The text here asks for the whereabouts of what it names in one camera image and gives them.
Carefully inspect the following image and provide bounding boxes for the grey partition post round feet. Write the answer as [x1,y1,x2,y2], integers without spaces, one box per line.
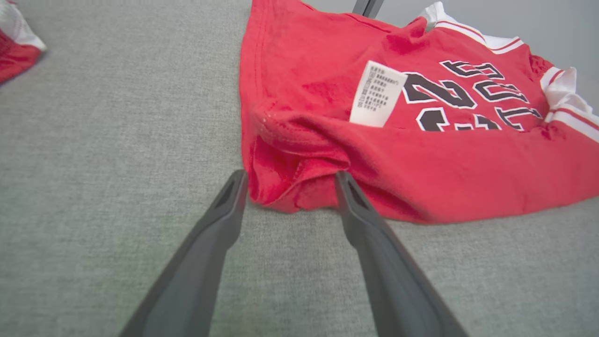
[352,0,385,19]

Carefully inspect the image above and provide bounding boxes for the red basketball jersey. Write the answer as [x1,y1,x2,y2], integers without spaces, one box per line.
[240,0,599,224]

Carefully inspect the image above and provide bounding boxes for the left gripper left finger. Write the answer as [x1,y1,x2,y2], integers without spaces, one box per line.
[119,169,249,337]

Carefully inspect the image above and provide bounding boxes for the grey fabric table cover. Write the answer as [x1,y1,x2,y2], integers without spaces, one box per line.
[0,0,599,337]

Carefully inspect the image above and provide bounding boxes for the red shorts white trim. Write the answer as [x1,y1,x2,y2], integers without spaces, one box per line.
[0,0,47,85]

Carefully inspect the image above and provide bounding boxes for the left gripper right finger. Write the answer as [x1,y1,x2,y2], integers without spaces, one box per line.
[335,171,469,337]

